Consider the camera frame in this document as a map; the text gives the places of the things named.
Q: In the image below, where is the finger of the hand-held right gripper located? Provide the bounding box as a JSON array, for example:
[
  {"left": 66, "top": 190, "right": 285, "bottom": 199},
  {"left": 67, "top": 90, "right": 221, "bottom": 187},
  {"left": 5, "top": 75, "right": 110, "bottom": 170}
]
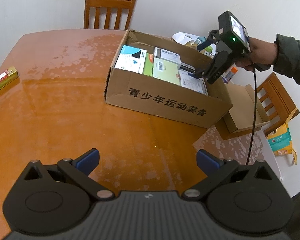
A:
[
  {"left": 194, "top": 67, "right": 212, "bottom": 80},
  {"left": 197, "top": 30, "right": 220, "bottom": 51}
]

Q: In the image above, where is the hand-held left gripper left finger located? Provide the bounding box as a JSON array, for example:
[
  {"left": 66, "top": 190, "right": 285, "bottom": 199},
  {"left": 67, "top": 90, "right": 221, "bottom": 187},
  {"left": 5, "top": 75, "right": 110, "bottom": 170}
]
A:
[{"left": 24, "top": 148, "right": 115, "bottom": 202}]

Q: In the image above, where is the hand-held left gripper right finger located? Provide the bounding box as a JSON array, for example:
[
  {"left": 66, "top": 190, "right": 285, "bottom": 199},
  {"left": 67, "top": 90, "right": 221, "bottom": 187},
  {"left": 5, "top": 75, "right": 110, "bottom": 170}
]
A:
[{"left": 181, "top": 149, "right": 272, "bottom": 202}]

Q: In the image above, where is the white small-print medicine box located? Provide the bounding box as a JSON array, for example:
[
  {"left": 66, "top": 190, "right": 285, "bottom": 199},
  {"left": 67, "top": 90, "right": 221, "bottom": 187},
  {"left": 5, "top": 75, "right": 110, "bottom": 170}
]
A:
[{"left": 179, "top": 69, "right": 209, "bottom": 96}]

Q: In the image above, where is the pale green medicine box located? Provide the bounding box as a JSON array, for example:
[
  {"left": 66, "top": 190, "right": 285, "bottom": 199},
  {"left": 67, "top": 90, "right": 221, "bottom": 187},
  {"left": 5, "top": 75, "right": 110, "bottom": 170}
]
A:
[{"left": 143, "top": 55, "right": 182, "bottom": 86}]

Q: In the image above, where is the brown cardboard box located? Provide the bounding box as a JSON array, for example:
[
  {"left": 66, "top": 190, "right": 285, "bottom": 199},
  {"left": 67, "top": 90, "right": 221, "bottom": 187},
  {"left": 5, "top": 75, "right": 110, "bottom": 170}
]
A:
[{"left": 104, "top": 29, "right": 233, "bottom": 129}]

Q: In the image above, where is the white teal medicine box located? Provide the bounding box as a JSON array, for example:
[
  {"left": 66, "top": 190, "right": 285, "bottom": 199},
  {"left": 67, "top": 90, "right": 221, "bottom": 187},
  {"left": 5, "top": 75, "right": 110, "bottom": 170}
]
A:
[{"left": 114, "top": 45, "right": 148, "bottom": 74}]

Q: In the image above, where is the person's right forearm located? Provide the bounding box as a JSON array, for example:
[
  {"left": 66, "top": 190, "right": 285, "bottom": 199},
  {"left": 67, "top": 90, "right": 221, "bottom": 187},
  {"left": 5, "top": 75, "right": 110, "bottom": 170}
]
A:
[{"left": 274, "top": 33, "right": 300, "bottom": 92}]

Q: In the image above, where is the person's right hand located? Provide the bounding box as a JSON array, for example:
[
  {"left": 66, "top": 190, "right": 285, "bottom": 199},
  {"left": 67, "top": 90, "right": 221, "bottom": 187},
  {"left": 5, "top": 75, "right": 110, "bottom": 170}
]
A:
[{"left": 236, "top": 37, "right": 278, "bottom": 72}]

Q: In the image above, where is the crumpled white paper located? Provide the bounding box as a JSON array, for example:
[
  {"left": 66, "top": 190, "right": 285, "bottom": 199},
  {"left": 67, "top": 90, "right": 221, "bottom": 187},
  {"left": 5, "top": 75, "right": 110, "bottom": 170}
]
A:
[{"left": 171, "top": 32, "right": 198, "bottom": 46}]

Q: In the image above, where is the orange capped glue tube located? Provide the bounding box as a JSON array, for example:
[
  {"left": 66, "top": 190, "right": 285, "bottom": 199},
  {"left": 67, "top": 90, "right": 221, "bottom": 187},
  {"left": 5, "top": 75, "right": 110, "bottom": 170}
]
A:
[{"left": 225, "top": 66, "right": 238, "bottom": 83}]

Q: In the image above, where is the shallow cardboard tray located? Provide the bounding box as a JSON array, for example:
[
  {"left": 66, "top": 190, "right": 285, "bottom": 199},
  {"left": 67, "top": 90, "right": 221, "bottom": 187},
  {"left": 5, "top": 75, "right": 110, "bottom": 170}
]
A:
[{"left": 222, "top": 82, "right": 271, "bottom": 134}]

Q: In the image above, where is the wooden chair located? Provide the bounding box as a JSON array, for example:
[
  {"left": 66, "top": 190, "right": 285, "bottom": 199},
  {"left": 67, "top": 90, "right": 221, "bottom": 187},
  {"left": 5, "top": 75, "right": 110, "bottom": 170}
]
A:
[
  {"left": 256, "top": 72, "right": 300, "bottom": 136},
  {"left": 84, "top": 0, "right": 138, "bottom": 31}
]

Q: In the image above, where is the orange and teal bag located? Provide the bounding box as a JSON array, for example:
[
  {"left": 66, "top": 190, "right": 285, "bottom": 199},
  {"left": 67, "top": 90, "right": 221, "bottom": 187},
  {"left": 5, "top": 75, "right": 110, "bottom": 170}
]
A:
[{"left": 267, "top": 122, "right": 298, "bottom": 166}]

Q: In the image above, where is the red and gold box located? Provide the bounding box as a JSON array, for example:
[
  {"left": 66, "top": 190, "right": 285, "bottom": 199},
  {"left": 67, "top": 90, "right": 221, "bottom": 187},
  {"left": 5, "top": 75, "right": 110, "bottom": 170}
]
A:
[{"left": 0, "top": 66, "right": 20, "bottom": 98}]

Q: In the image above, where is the black cable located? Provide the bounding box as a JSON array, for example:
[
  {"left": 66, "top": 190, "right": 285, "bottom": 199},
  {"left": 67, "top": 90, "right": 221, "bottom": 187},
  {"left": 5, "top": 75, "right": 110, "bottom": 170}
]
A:
[{"left": 245, "top": 69, "right": 258, "bottom": 166}]

